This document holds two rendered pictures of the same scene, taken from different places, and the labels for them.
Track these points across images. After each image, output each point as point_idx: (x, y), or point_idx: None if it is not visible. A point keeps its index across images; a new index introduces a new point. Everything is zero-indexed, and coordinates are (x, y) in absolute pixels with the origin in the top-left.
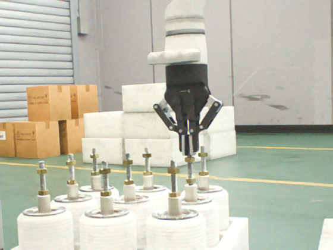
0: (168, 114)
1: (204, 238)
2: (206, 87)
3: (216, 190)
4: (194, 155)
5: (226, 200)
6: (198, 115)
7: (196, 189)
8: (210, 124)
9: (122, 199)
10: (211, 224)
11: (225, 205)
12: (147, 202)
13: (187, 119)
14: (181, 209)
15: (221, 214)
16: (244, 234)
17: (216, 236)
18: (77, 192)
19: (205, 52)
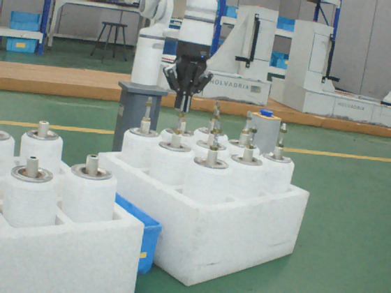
0: (201, 80)
1: (126, 148)
2: (175, 57)
3: (195, 159)
4: (176, 109)
5: (190, 171)
6: (183, 80)
7: (172, 137)
8: (174, 87)
9: (217, 146)
10: (151, 160)
11: (188, 174)
12: (195, 145)
13: (191, 84)
14: (141, 129)
15: (185, 179)
16: (178, 207)
17: (151, 171)
18: (240, 139)
19: (181, 31)
